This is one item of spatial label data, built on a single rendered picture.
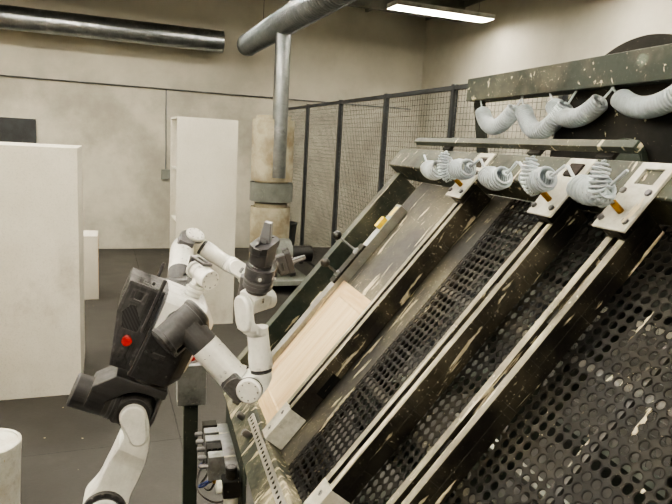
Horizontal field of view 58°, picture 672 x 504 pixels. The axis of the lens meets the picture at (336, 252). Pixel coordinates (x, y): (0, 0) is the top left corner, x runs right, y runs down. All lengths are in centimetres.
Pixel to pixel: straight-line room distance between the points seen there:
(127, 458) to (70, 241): 255
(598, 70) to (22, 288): 377
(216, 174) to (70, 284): 208
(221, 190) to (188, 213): 39
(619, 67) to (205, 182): 455
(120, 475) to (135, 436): 16
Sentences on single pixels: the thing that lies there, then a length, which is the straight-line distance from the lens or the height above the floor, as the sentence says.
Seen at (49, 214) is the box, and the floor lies 130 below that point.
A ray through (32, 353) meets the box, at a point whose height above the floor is 33.
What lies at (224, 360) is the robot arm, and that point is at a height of 122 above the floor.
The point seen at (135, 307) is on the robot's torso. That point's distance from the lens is 201.
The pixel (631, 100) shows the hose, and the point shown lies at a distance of 205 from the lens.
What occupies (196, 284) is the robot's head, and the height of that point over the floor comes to 138.
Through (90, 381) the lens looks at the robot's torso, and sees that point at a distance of 217.
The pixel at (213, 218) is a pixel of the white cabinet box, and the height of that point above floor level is 109.
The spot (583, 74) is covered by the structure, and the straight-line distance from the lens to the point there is 227.
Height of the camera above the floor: 187
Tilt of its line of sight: 10 degrees down
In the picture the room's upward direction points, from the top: 3 degrees clockwise
